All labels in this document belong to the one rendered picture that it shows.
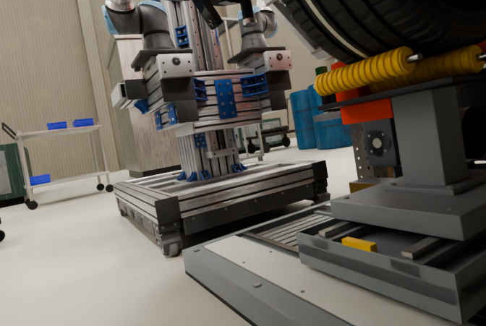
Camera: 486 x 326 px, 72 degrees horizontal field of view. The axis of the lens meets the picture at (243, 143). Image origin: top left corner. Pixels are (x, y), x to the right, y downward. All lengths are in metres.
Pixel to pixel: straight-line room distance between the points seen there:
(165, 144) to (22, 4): 6.69
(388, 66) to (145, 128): 4.47
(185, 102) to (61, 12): 9.41
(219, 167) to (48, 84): 8.62
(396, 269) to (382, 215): 0.14
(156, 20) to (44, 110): 8.57
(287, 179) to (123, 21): 0.97
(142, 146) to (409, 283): 4.58
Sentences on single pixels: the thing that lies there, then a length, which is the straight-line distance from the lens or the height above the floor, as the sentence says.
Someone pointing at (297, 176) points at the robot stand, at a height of 0.18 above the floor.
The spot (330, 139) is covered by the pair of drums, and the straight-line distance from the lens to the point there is 4.96.
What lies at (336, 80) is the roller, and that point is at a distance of 0.84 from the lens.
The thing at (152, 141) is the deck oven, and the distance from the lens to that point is 5.02.
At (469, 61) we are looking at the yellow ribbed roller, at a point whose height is 0.49.
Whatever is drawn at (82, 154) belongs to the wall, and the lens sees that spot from 9.89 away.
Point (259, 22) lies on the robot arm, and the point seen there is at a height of 0.96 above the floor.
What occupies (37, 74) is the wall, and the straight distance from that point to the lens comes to 10.16.
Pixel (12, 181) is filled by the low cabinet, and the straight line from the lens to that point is 5.27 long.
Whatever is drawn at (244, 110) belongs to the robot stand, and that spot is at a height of 0.53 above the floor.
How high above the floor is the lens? 0.42
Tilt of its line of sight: 2 degrees down
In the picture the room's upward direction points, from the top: 9 degrees counter-clockwise
